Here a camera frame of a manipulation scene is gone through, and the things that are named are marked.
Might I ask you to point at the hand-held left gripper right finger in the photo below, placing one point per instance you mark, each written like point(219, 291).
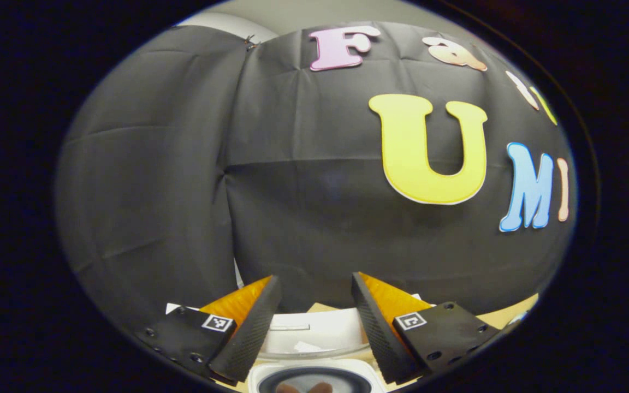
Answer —
point(374, 333)

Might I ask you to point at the white rice cooker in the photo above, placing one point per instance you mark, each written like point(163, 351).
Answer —
point(314, 363)

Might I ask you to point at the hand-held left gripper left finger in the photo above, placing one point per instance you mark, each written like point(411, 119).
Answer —
point(254, 333)

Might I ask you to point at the black clip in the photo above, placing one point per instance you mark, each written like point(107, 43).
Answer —
point(250, 41)

